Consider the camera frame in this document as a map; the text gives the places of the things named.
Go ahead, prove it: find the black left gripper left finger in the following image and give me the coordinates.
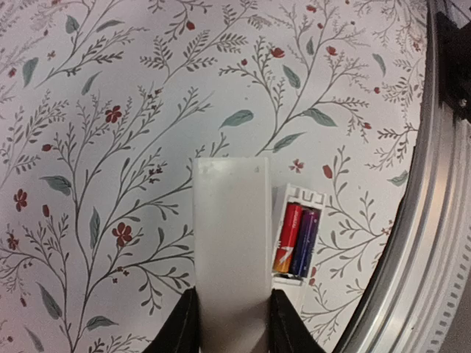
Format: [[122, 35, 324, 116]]
[[143, 288, 200, 353]]

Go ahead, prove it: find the white remote control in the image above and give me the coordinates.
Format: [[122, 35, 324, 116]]
[[272, 183, 326, 313]]

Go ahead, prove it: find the floral patterned table mat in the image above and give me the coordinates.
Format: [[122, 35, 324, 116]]
[[1, 1, 428, 352]]

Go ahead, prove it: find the red black battery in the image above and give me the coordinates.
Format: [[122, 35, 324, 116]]
[[289, 208, 320, 278]]

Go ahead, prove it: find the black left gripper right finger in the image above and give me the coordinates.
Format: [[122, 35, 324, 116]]
[[269, 289, 325, 353]]

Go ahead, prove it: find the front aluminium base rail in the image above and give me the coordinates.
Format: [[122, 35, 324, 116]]
[[336, 1, 470, 352]]

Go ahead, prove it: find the white remote battery cover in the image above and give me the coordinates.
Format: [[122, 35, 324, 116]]
[[193, 157, 272, 352]]

